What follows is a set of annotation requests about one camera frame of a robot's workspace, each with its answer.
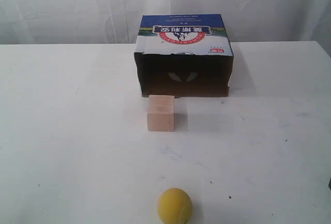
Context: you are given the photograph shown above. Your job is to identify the yellow tennis ball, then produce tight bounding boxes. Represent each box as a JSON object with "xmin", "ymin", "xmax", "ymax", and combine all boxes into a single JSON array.
[{"xmin": 157, "ymin": 188, "xmax": 193, "ymax": 224}]

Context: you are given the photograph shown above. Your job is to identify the wooden cube block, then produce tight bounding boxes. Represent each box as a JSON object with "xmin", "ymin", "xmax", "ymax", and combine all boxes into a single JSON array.
[{"xmin": 147, "ymin": 95, "xmax": 175, "ymax": 132}]

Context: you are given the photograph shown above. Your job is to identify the printed cardboard box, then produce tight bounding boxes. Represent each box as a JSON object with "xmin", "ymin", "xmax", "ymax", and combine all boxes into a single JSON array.
[{"xmin": 134, "ymin": 14, "xmax": 234, "ymax": 97}]

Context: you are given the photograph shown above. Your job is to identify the white backdrop curtain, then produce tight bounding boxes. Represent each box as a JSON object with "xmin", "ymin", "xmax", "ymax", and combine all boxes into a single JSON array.
[{"xmin": 1, "ymin": 0, "xmax": 330, "ymax": 44}]

